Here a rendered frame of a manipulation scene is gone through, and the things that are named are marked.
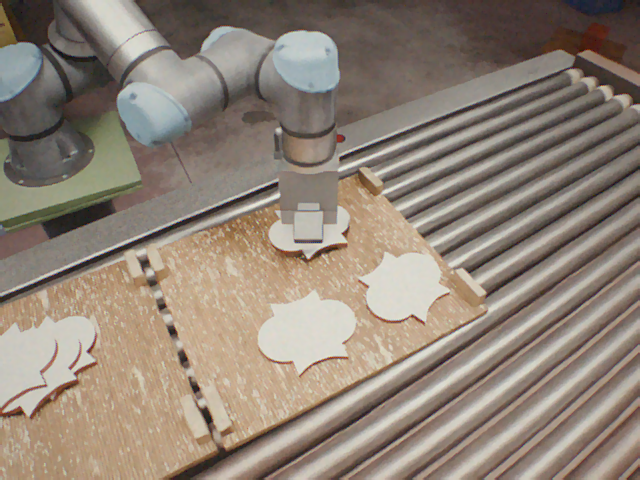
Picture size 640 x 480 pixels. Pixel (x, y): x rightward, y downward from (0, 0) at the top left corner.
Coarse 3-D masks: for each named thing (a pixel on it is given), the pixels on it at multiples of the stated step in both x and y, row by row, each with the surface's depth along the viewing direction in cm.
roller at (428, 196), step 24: (624, 96) 111; (576, 120) 104; (600, 120) 107; (528, 144) 97; (552, 144) 100; (480, 168) 92; (504, 168) 94; (432, 192) 87; (456, 192) 89; (408, 216) 85; (168, 312) 69
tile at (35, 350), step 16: (0, 336) 60; (16, 336) 60; (32, 336) 60; (48, 336) 60; (0, 352) 59; (16, 352) 59; (32, 352) 59; (48, 352) 59; (0, 368) 57; (16, 368) 57; (32, 368) 57; (48, 368) 58; (0, 384) 56; (16, 384) 56; (32, 384) 56; (0, 400) 54
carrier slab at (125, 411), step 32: (64, 288) 70; (96, 288) 70; (128, 288) 70; (0, 320) 66; (32, 320) 66; (96, 320) 66; (128, 320) 66; (160, 320) 66; (96, 352) 63; (128, 352) 63; (160, 352) 63; (96, 384) 59; (128, 384) 59; (160, 384) 60; (0, 416) 56; (64, 416) 56; (96, 416) 56; (128, 416) 57; (160, 416) 57; (0, 448) 53; (32, 448) 54; (64, 448) 54; (96, 448) 54; (128, 448) 54; (160, 448) 54; (192, 448) 54
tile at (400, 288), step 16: (384, 256) 73; (400, 256) 73; (416, 256) 73; (384, 272) 71; (400, 272) 71; (416, 272) 71; (432, 272) 71; (368, 288) 70; (384, 288) 69; (400, 288) 69; (416, 288) 69; (432, 288) 69; (368, 304) 67; (384, 304) 67; (400, 304) 67; (416, 304) 67; (432, 304) 67; (384, 320) 66; (400, 320) 65
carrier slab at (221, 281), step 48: (192, 240) 76; (240, 240) 76; (384, 240) 76; (192, 288) 70; (240, 288) 70; (288, 288) 70; (336, 288) 70; (192, 336) 64; (240, 336) 64; (384, 336) 64; (432, 336) 64; (240, 384) 60; (288, 384) 60; (336, 384) 60; (240, 432) 55
